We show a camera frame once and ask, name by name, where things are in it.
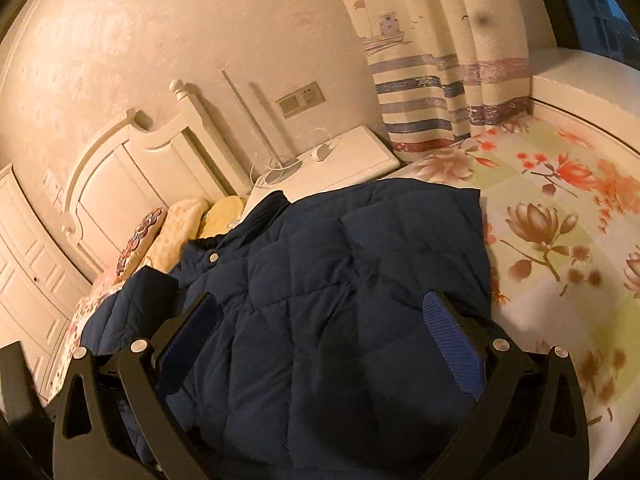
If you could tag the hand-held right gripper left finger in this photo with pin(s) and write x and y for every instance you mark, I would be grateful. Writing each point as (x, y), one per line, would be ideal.
(192, 327)

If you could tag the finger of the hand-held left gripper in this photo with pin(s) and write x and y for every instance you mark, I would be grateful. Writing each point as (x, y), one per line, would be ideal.
(20, 400)

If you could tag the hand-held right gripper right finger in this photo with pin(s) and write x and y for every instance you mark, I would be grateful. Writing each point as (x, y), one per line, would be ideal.
(450, 340)

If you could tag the navy blue puffer jacket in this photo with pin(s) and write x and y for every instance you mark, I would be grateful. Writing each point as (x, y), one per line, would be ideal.
(310, 310)

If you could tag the embroidered pillow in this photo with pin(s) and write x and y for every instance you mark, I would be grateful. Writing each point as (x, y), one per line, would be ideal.
(142, 240)

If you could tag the yellow pillow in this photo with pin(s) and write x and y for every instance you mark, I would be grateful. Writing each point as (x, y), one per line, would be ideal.
(177, 225)
(220, 212)

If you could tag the white wardrobe door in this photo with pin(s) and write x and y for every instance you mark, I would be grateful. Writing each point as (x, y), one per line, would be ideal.
(30, 280)

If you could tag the floral bedsheet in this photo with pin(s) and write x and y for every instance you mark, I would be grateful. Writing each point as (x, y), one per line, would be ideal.
(550, 240)

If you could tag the white wooden headboard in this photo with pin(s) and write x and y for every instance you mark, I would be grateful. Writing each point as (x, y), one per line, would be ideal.
(125, 175)

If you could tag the white desk lamp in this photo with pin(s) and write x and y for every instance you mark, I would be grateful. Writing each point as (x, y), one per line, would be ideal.
(285, 164)

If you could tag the white nightstand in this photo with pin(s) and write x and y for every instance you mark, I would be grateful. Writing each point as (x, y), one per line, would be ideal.
(360, 155)

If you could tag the striped boat print curtain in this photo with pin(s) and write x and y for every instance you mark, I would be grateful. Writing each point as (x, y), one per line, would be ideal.
(425, 60)

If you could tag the white window ledge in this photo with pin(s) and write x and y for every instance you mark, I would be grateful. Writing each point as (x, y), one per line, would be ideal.
(585, 85)

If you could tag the window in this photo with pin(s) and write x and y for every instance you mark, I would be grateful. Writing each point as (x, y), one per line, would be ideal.
(600, 10)

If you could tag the wall switch plate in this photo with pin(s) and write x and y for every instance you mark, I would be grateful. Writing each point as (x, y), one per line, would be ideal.
(300, 100)

